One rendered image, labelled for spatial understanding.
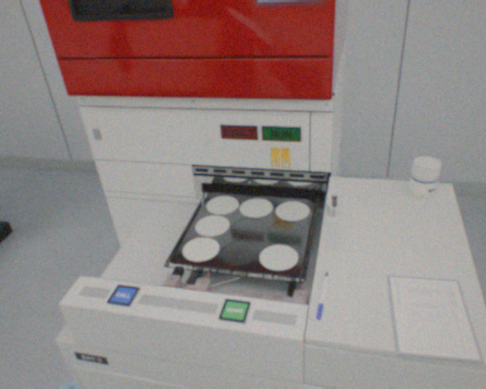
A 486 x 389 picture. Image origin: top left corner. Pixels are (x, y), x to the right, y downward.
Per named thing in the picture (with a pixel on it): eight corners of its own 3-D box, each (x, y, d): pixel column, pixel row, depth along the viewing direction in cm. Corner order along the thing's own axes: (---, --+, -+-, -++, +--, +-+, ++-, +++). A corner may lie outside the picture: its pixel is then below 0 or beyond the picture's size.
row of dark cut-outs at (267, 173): (193, 171, 148) (193, 165, 147) (327, 180, 137) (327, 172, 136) (193, 172, 148) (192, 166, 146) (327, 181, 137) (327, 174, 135)
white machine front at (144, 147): (108, 193, 166) (78, 89, 144) (330, 209, 146) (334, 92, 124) (104, 197, 163) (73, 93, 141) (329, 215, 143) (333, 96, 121)
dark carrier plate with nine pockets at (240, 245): (209, 194, 146) (208, 192, 145) (315, 201, 137) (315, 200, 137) (170, 263, 118) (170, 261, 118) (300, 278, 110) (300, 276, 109)
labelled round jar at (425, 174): (407, 184, 128) (412, 156, 123) (433, 186, 127) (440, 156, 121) (409, 197, 123) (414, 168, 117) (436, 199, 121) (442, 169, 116)
